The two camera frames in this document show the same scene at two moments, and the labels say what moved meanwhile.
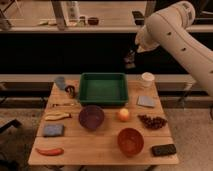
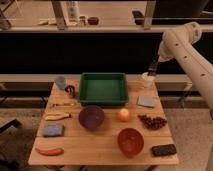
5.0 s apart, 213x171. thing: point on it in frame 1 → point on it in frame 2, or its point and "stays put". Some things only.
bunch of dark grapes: [152, 122] stays put
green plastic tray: [103, 89] stays put
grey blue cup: [60, 82] stays put
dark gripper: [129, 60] → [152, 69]
